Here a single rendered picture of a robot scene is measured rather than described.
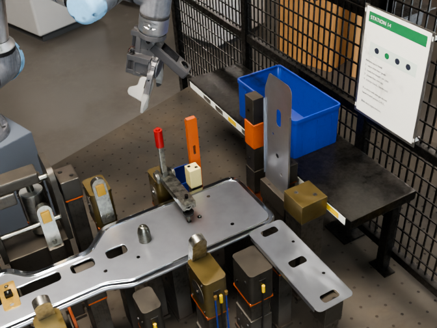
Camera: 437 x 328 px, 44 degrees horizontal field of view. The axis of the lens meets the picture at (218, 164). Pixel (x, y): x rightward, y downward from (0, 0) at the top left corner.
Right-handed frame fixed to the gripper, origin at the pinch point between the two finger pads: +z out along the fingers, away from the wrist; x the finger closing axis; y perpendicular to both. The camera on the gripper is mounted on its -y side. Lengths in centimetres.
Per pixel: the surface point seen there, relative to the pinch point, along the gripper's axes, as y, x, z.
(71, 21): 155, -316, 146
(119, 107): 67, -191, 137
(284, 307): -49, 28, 34
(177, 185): -13.2, 16.7, 12.8
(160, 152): -6.8, 12.1, 7.2
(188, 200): -17.5, 22.6, 11.5
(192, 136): -13.3, 4.4, 5.2
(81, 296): -1, 49, 24
